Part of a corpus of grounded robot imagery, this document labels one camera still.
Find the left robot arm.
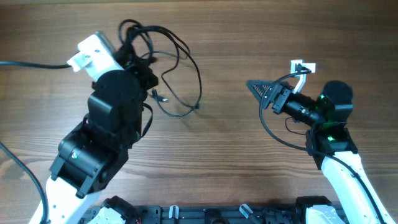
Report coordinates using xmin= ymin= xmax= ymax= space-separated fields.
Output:
xmin=30 ymin=45 xmax=158 ymax=223

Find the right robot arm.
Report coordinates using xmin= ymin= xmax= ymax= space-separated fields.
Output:
xmin=246 ymin=80 xmax=394 ymax=223

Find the right camera black cable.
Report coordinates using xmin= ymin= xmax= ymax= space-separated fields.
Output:
xmin=258 ymin=68 xmax=388 ymax=224

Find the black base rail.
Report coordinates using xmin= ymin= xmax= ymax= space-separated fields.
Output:
xmin=79 ymin=204 xmax=308 ymax=224

